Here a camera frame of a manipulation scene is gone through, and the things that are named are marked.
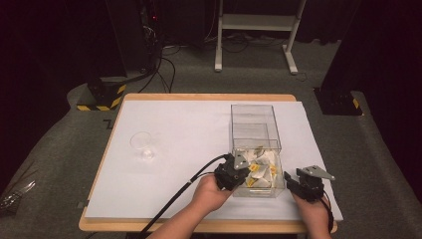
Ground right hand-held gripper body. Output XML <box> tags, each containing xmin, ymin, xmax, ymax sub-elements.
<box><xmin>288</xmin><ymin>164</ymin><xmax>336</xmax><ymax>203</ymax></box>

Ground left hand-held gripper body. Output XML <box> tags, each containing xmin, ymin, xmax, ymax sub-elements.
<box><xmin>213</xmin><ymin>149</ymin><xmax>252</xmax><ymax>192</ymax></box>

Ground pile of white tea bags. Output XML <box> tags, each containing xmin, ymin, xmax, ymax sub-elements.
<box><xmin>243</xmin><ymin>146</ymin><xmax>279</xmax><ymax>190</ymax></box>

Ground clear acrylic drawer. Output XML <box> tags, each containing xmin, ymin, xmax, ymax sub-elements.
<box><xmin>231</xmin><ymin>138</ymin><xmax>287</xmax><ymax>199</ymax></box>

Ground clear acrylic box case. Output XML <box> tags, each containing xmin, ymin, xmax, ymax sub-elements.
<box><xmin>230</xmin><ymin>104</ymin><xmax>283</xmax><ymax>154</ymax></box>

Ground person's right hand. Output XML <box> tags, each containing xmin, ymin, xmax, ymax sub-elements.
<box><xmin>291</xmin><ymin>192</ymin><xmax>332</xmax><ymax>230</ymax></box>

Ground person's left hand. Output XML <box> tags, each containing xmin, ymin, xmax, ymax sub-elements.
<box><xmin>191</xmin><ymin>173</ymin><xmax>234</xmax><ymax>215</ymax></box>

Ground white table sheet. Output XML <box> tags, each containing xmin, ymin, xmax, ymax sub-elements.
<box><xmin>84</xmin><ymin>99</ymin><xmax>344</xmax><ymax>222</ymax></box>

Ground white work board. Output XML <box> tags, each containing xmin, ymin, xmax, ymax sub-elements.
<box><xmin>78</xmin><ymin>93</ymin><xmax>339</xmax><ymax>234</ymax></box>

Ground black yellow striped stand base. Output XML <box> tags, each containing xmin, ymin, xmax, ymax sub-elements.
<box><xmin>76</xmin><ymin>77</ymin><xmax>128</xmax><ymax>113</ymax></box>

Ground white metal stand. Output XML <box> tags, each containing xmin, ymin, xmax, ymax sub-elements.
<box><xmin>213</xmin><ymin>0</ymin><xmax>308</xmax><ymax>76</ymax></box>

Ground black equipment rack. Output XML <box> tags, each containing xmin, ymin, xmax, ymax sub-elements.
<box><xmin>105</xmin><ymin>0</ymin><xmax>164</xmax><ymax>78</ymax></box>

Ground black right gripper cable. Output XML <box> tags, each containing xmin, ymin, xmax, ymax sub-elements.
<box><xmin>318</xmin><ymin>189</ymin><xmax>335</xmax><ymax>234</ymax></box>

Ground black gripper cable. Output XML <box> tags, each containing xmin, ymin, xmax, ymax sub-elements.
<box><xmin>136</xmin><ymin>152</ymin><xmax>231</xmax><ymax>239</ymax></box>
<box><xmin>318</xmin><ymin>189</ymin><xmax>335</xmax><ymax>234</ymax></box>

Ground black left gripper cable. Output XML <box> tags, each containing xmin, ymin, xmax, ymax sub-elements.
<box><xmin>136</xmin><ymin>152</ymin><xmax>231</xmax><ymax>239</ymax></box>

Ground black floor cables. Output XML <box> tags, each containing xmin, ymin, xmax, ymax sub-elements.
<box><xmin>136</xmin><ymin>46</ymin><xmax>177</xmax><ymax>95</ymax></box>

